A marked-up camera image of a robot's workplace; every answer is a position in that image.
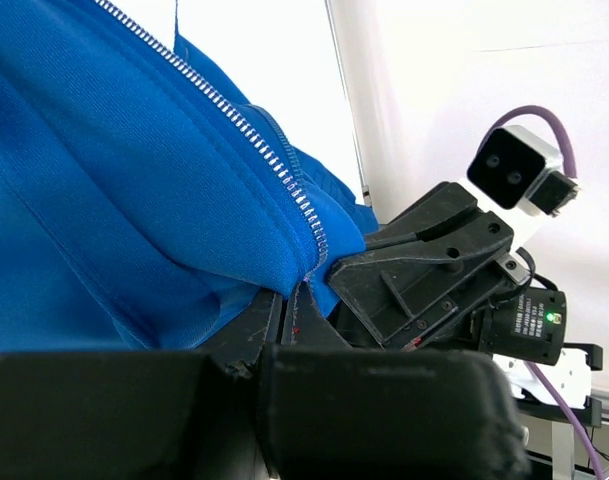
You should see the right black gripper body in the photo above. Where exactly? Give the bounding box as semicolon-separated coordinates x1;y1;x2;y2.
413;249;536;354

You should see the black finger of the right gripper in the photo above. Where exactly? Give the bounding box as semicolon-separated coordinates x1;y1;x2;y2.
327;182;514;348

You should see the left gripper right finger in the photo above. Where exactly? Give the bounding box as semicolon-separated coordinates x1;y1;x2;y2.
261;285;529;479

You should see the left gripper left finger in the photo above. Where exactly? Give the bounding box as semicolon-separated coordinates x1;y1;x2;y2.
0;291;279;479

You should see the blue zip jacket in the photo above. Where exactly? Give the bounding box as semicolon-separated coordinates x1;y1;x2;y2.
0;1;378;352

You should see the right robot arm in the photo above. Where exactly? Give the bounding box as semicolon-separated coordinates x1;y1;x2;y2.
327;182;601;408

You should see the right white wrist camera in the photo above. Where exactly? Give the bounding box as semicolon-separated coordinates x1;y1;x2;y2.
459;125;580;252

